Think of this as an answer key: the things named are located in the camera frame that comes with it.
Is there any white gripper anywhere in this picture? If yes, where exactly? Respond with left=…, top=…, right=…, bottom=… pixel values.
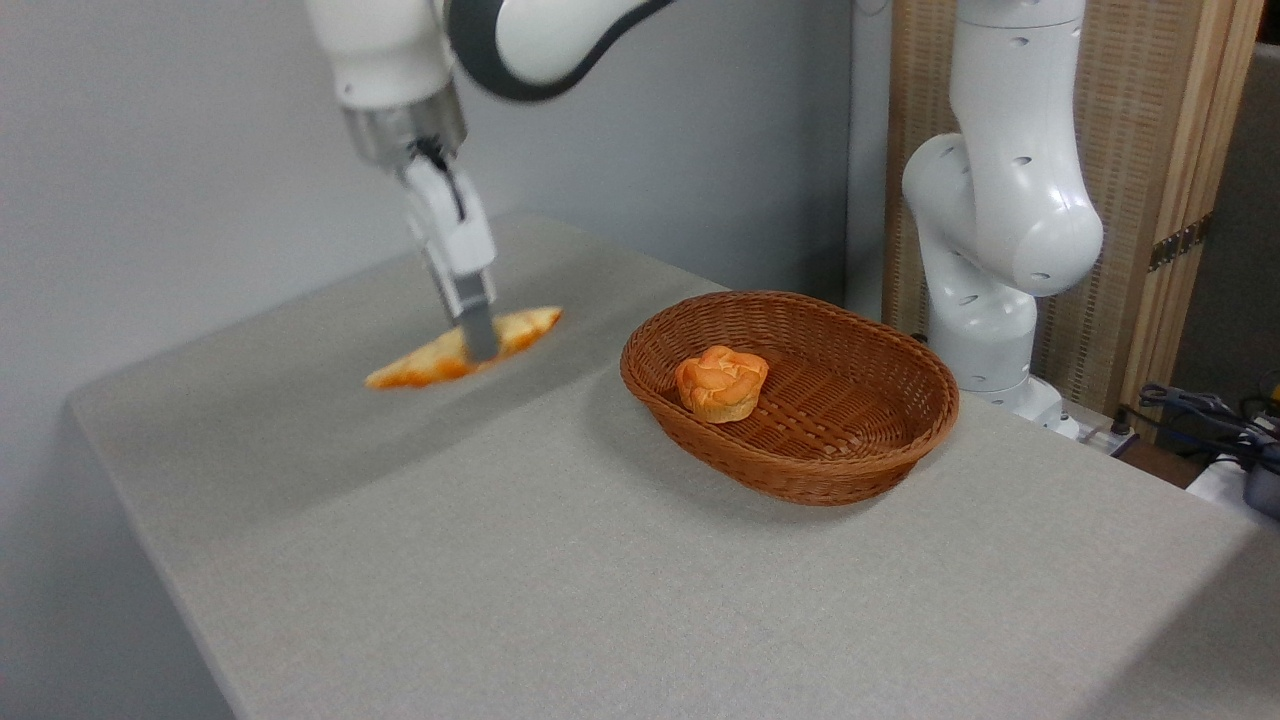
left=401, top=155, right=502, bottom=364

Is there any leaf-shaped bread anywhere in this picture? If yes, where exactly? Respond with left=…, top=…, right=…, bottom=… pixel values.
left=364, top=306, right=565, bottom=391

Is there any small muffin-shaped bread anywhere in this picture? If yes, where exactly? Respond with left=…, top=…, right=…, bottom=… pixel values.
left=674, top=345, right=771, bottom=425

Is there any brown oval wicker basket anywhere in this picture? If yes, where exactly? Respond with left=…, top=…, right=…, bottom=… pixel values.
left=620, top=290, right=961, bottom=507

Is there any white power strip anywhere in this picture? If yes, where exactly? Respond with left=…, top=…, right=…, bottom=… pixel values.
left=1074, top=414, right=1141, bottom=459

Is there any wooden folding screen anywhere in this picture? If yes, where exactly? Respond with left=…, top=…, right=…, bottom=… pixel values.
left=884, top=0, right=1267, bottom=417

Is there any metal screen hinge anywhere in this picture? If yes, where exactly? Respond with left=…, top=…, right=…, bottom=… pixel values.
left=1147, top=214, right=1213, bottom=274

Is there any blue-grey plastic object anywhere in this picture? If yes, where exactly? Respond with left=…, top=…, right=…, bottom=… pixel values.
left=1243, top=458, right=1280, bottom=521

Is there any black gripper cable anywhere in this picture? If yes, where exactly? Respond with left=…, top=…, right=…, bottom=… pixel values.
left=413, top=138, right=467, bottom=223

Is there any black cable bundle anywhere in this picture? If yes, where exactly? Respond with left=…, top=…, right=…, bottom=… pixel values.
left=1138, top=383, right=1280, bottom=453

